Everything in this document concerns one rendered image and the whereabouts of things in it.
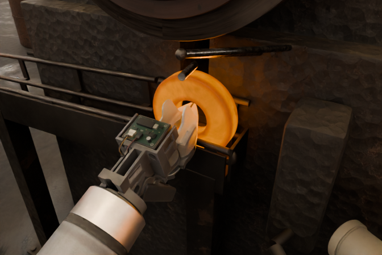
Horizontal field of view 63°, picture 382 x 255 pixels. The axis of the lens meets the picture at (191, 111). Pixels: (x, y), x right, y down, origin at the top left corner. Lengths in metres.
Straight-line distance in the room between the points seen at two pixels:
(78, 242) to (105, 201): 0.05
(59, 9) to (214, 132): 0.45
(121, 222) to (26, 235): 1.06
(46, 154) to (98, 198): 1.42
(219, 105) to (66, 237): 0.28
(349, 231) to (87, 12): 0.61
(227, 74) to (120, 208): 0.29
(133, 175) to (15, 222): 1.13
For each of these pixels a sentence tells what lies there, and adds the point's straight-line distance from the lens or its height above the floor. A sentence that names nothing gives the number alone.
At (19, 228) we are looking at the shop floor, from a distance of 1.48.
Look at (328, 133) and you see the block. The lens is 0.44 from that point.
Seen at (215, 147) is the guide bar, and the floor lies 0.71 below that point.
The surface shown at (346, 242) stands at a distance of 0.47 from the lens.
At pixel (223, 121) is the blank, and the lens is 0.51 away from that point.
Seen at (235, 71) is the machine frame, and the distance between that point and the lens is 0.55.
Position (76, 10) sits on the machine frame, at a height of 0.87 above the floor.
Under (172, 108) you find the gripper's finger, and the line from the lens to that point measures 0.52.
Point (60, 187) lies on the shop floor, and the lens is 1.59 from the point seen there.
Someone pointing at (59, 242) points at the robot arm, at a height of 0.72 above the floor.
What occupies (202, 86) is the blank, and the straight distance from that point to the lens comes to 0.50.
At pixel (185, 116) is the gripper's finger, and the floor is 0.77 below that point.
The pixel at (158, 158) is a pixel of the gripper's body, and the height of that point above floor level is 0.76.
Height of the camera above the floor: 1.02
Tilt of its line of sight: 31 degrees down
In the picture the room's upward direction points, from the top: straight up
